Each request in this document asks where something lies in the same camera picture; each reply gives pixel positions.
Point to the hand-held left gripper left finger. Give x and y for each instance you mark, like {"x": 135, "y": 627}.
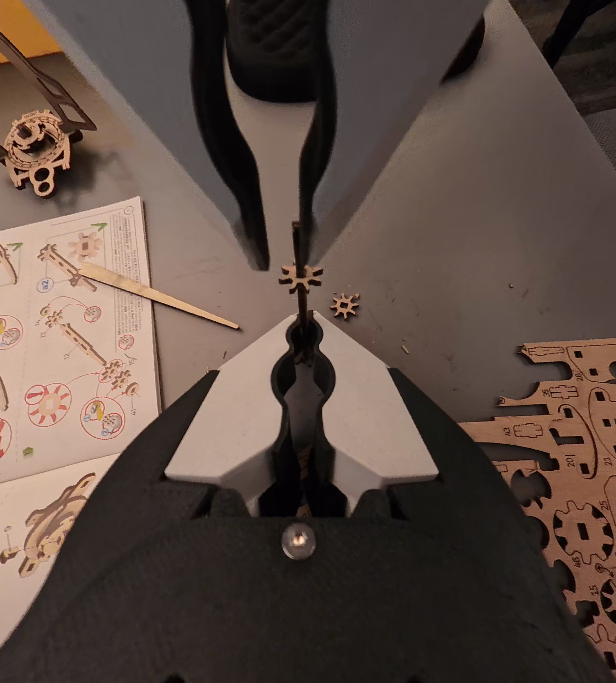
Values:
{"x": 233, "y": 427}

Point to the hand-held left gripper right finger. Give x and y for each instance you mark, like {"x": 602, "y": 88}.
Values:
{"x": 377, "y": 427}

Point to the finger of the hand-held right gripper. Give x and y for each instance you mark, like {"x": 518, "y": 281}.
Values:
{"x": 153, "y": 80}
{"x": 388, "y": 80}

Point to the small wooden gear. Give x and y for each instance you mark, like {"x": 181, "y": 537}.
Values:
{"x": 293, "y": 276}
{"x": 345, "y": 306}

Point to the thin wooden axle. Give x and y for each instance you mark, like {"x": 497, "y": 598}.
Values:
{"x": 302, "y": 304}

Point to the partly built wooden model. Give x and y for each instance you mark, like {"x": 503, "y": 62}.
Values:
{"x": 36, "y": 154}

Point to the laser-cut wooden parts sheet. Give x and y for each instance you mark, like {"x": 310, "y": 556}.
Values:
{"x": 579, "y": 480}

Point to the thin pointed wooden stick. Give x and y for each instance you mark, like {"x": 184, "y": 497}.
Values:
{"x": 153, "y": 297}

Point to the printed instruction booklet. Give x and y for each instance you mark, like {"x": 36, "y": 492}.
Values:
{"x": 46, "y": 373}

